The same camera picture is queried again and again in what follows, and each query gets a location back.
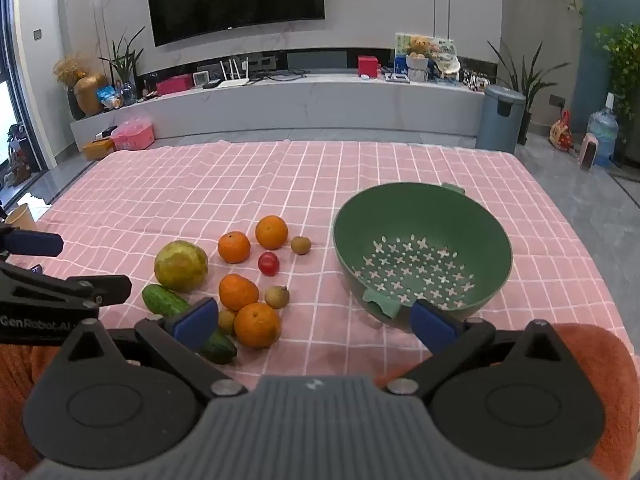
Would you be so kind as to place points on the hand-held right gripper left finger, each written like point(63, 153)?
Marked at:
point(192, 324)

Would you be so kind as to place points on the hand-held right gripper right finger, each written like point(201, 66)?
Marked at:
point(432, 327)

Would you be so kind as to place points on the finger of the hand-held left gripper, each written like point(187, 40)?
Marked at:
point(100, 287)
point(37, 243)

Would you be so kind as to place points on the small yellow-green fruit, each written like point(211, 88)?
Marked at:
point(227, 321)

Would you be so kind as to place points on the green cucumber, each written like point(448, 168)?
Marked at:
point(162, 300)

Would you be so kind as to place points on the orange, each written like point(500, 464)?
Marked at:
point(234, 247)
point(238, 292)
point(257, 326)
point(272, 231)

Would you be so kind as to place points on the yellow-green pomelo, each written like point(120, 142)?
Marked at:
point(181, 266)

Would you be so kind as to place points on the green colander bowl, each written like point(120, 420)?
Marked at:
point(425, 240)

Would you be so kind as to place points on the brown kiwi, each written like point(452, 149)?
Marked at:
point(301, 245)
point(277, 296)

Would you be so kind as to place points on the red tomato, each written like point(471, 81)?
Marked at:
point(268, 263)

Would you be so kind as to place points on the paper cup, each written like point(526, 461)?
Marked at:
point(20, 217)

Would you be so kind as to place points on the yellow cardboard box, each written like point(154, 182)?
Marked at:
point(99, 150)

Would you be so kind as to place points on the pink plastic storage box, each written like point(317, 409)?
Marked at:
point(134, 134)

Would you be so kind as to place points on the gold vase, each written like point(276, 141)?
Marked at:
point(90, 94)

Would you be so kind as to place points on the blue snack bag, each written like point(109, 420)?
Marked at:
point(108, 96)

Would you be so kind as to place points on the dried yellow flowers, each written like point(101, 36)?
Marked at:
point(70, 67)

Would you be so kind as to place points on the slim-leaf potted plant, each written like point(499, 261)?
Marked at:
point(122, 60)

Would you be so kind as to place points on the flat pink box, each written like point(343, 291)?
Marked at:
point(175, 84)

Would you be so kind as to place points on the blue-grey pedal trash can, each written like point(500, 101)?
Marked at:
point(501, 120)

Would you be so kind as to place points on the white desk clock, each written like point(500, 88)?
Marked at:
point(200, 80)

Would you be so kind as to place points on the pink standing item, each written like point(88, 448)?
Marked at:
point(589, 152)

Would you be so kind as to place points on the grey marble tv console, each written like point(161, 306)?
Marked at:
point(300, 107)

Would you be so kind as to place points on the white router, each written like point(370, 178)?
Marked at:
point(233, 79)

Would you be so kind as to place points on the blue water jug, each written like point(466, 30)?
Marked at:
point(603, 132)

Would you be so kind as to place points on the tall leafy potted plant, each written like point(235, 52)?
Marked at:
point(525, 75)

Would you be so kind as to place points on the red box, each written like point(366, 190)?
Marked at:
point(369, 66)

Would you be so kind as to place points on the green printed picture board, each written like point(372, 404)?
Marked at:
point(440, 55)

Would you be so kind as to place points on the brown teddy bear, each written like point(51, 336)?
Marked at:
point(418, 46)

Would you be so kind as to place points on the green bushy plant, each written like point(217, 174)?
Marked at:
point(622, 70)

